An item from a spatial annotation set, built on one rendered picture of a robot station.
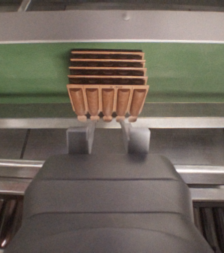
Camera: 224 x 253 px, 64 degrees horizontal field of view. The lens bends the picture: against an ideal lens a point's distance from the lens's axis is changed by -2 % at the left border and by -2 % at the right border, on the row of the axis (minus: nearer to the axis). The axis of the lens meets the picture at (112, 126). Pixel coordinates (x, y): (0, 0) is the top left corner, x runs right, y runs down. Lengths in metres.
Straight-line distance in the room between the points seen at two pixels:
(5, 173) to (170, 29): 0.43
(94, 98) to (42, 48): 0.11
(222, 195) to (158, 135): 0.20
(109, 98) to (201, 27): 0.17
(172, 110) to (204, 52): 0.13
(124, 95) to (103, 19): 0.12
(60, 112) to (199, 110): 0.29
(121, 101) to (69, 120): 0.16
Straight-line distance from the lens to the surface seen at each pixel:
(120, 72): 0.26
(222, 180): 0.49
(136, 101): 0.25
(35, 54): 0.32
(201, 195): 0.33
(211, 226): 0.35
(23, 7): 0.68
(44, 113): 0.40
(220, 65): 0.36
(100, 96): 0.25
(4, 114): 0.44
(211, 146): 0.50
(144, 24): 0.30
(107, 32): 0.28
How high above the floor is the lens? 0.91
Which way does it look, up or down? 28 degrees down
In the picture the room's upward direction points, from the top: 178 degrees counter-clockwise
